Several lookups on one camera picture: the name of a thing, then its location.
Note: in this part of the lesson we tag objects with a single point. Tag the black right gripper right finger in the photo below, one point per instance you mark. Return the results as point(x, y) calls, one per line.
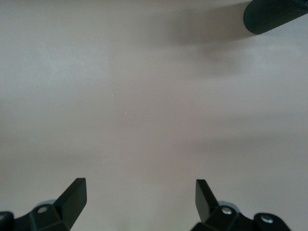
point(204, 202)

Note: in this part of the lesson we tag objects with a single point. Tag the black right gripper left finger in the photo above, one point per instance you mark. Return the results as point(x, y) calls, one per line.
point(69, 204)

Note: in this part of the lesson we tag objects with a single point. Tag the black ribbed cylinder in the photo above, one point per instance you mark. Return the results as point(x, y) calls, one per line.
point(269, 14)

